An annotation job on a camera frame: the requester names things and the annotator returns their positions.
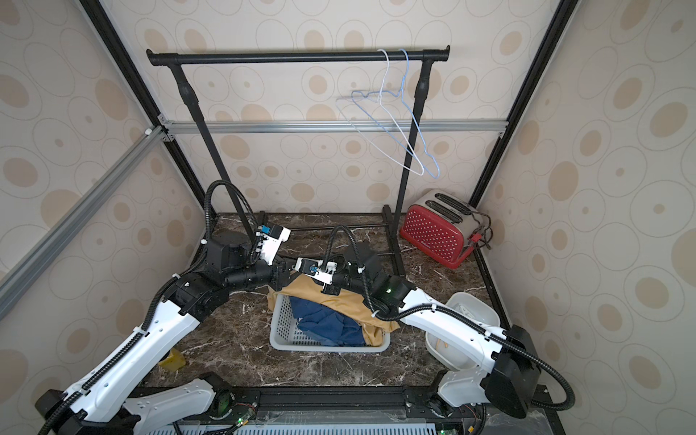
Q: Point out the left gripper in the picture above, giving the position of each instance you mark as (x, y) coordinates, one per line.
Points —
(283, 268)

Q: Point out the mustard yellow t-shirt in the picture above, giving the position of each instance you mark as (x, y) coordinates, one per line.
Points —
(347, 303)

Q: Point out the navy blue t-shirt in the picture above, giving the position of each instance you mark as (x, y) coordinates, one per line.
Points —
(325, 325)

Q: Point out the white wire hanger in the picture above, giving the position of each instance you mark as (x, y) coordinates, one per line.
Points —
(374, 105)

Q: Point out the light blue plastic hanger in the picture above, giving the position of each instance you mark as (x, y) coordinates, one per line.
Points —
(416, 136)

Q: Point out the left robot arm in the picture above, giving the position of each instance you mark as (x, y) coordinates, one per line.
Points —
(101, 402)

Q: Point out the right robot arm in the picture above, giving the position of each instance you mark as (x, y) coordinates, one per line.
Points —
(504, 372)

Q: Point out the white plastic basket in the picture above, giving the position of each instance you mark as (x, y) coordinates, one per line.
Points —
(286, 336)

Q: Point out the red polka dot toaster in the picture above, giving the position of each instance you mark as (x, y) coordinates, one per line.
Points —
(445, 228)

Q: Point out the yellow object on table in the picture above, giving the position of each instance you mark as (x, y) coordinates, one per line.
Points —
(173, 361)

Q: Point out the black clothes rack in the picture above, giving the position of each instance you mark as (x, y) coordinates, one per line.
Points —
(306, 166)

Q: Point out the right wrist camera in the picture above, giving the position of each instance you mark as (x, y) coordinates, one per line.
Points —
(320, 271)

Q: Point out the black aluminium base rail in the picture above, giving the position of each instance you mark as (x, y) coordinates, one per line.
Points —
(331, 402)

